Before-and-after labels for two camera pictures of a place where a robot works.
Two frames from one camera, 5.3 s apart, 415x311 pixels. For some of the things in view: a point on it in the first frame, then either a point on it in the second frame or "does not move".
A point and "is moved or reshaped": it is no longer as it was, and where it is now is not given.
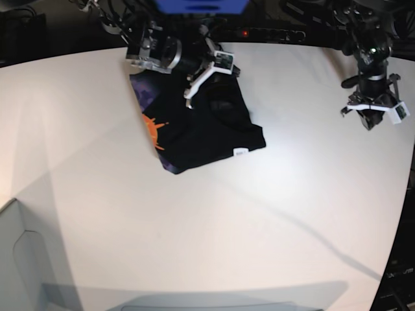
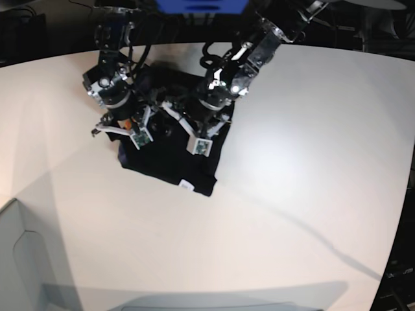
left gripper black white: (204, 57) → (124, 116)
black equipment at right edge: (397, 292) does not move
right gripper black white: (374, 96) → (205, 114)
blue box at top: (202, 7) does not move
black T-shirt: (220, 125) is moved or reshaped
